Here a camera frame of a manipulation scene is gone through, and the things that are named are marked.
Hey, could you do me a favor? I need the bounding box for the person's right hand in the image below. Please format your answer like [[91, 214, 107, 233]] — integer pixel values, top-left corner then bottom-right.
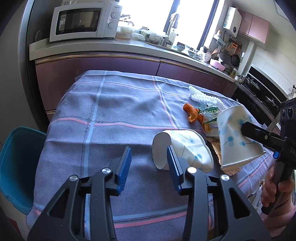
[[261, 166, 295, 207]]

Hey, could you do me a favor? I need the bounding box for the black frying pan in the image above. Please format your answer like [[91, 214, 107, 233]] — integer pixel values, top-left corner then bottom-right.
[[231, 54, 240, 68]]

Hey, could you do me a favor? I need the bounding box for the white microwave oven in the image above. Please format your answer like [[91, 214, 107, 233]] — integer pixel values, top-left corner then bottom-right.
[[49, 1, 122, 42]]

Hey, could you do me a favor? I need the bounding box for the blue plastic trash bin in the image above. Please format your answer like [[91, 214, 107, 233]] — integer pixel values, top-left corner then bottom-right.
[[1, 126, 46, 215]]

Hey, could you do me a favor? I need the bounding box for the purple kitchen cabinet counter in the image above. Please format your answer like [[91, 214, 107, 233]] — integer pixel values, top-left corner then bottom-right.
[[29, 38, 238, 121]]

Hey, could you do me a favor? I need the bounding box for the brown plastic wrapper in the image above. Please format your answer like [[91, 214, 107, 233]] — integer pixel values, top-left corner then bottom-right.
[[206, 137, 241, 176]]

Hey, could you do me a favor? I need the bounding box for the purple plaid tablecloth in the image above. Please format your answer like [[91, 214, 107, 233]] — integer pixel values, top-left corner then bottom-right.
[[26, 70, 276, 241]]

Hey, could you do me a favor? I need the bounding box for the orange peel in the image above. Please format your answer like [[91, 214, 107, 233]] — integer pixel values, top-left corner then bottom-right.
[[183, 103, 211, 133]]

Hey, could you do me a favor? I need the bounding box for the pink wall cabinet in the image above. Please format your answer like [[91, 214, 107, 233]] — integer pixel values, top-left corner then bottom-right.
[[239, 10, 270, 45]]

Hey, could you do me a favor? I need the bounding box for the crushed white floral paper cup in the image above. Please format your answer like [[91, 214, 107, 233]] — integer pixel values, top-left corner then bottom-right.
[[152, 130, 214, 173]]

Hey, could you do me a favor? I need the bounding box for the white foam fruit net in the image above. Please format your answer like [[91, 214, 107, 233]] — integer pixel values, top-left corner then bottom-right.
[[188, 85, 226, 110]]

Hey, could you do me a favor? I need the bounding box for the pink sweater forearm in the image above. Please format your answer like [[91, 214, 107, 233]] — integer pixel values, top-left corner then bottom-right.
[[260, 199, 295, 237]]

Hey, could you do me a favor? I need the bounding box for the kitchen faucet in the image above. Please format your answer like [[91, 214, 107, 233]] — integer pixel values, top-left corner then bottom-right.
[[163, 12, 180, 47]]

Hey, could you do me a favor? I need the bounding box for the white water heater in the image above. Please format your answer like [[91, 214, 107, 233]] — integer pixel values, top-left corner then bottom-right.
[[223, 7, 242, 38]]

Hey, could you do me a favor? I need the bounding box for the black camera box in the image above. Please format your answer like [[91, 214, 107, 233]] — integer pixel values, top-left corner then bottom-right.
[[280, 98, 296, 142]]

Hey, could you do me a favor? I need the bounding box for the green printed plastic wrapper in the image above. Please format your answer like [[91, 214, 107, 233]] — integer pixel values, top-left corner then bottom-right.
[[198, 104, 221, 123]]

